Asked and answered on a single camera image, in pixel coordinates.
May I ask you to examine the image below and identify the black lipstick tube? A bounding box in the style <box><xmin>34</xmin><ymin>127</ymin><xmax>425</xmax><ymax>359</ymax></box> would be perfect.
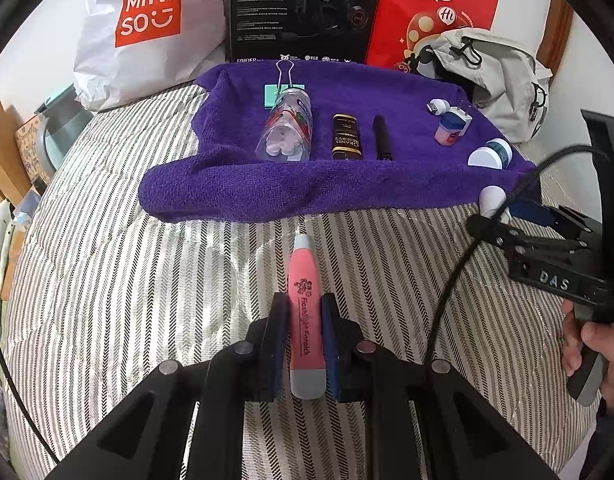
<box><xmin>373</xmin><ymin>115</ymin><xmax>394</xmax><ymax>160</ymax></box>

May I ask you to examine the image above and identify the clear candy bottle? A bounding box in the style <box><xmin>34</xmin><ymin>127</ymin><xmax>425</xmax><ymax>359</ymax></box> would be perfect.
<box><xmin>256</xmin><ymin>87</ymin><xmax>313</xmax><ymax>162</ymax></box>

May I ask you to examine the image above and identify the small white cream tube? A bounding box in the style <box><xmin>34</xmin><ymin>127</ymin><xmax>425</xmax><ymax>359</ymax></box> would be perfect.
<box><xmin>478</xmin><ymin>185</ymin><xmax>506</xmax><ymax>218</ymax></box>

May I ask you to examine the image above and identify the wooden door frame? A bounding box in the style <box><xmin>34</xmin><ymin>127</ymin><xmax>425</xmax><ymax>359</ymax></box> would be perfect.
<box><xmin>536</xmin><ymin>0</ymin><xmax>574</xmax><ymax>76</ymax></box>

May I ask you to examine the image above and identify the teal thermos jug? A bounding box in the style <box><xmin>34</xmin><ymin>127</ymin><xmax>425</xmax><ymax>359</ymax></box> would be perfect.
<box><xmin>36</xmin><ymin>86</ymin><xmax>93</xmax><ymax>177</ymax></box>

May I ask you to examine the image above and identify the wooden headboard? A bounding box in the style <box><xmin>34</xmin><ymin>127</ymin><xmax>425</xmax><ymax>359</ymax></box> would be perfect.
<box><xmin>0</xmin><ymin>102</ymin><xmax>31</xmax><ymax>206</ymax></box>

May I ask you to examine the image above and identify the purple fleece towel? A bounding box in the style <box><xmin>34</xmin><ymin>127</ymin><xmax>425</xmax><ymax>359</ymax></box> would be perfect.
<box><xmin>139</xmin><ymin>61</ymin><xmax>532</xmax><ymax>223</ymax></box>

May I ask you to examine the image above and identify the white Miniso plastic bag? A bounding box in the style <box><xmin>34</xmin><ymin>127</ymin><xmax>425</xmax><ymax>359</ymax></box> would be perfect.
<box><xmin>74</xmin><ymin>0</ymin><xmax>228</xmax><ymax>112</ymax></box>

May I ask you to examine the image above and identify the black headset box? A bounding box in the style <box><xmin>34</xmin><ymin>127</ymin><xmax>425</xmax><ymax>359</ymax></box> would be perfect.
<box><xmin>228</xmin><ymin>0</ymin><xmax>377</xmax><ymax>63</ymax></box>

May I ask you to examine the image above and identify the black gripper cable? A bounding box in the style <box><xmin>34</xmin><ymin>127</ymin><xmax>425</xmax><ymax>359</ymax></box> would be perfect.
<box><xmin>422</xmin><ymin>144</ymin><xmax>613</xmax><ymax>366</ymax></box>

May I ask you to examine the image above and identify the person right hand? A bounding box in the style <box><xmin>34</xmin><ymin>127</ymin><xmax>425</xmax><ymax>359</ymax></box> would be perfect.
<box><xmin>562</xmin><ymin>300</ymin><xmax>614</xmax><ymax>415</ymax></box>

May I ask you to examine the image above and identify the blue lid vaseline jar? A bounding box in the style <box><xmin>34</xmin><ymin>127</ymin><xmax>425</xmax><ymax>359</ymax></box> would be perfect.
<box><xmin>434</xmin><ymin>112</ymin><xmax>466</xmax><ymax>146</ymax></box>

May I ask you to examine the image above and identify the patterned notebook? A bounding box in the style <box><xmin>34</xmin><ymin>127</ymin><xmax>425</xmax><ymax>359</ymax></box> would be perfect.
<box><xmin>15</xmin><ymin>114</ymin><xmax>55</xmax><ymax>185</ymax></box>

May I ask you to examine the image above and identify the blue white cylindrical bottle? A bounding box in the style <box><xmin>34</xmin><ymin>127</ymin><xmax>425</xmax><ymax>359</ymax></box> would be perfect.
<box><xmin>467</xmin><ymin>138</ymin><xmax>513</xmax><ymax>170</ymax></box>

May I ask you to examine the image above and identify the teal binder clip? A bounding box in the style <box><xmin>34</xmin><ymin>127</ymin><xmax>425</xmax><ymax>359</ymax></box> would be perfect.
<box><xmin>264</xmin><ymin>58</ymin><xmax>306</xmax><ymax>110</ymax></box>

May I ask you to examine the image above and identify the small white USB light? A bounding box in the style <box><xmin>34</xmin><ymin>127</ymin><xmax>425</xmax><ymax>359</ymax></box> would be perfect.
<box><xmin>426</xmin><ymin>98</ymin><xmax>451</xmax><ymax>116</ymax></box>

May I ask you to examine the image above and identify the pink flashlight tube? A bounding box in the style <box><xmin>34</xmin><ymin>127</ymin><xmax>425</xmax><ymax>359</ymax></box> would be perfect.
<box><xmin>287</xmin><ymin>234</ymin><xmax>326</xmax><ymax>400</ymax></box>

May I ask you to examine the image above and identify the white USB wall charger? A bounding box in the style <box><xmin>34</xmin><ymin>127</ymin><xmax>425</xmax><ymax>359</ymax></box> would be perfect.
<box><xmin>449</xmin><ymin>106</ymin><xmax>473</xmax><ymax>136</ymax></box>

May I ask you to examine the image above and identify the red paper shopping bag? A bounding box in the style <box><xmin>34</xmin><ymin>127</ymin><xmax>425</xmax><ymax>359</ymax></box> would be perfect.
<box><xmin>365</xmin><ymin>0</ymin><xmax>499</xmax><ymax>73</ymax></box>

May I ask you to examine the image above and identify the grey Nike sling bag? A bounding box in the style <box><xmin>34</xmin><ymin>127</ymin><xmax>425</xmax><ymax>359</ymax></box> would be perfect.
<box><xmin>411</xmin><ymin>27</ymin><xmax>553</xmax><ymax>144</ymax></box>

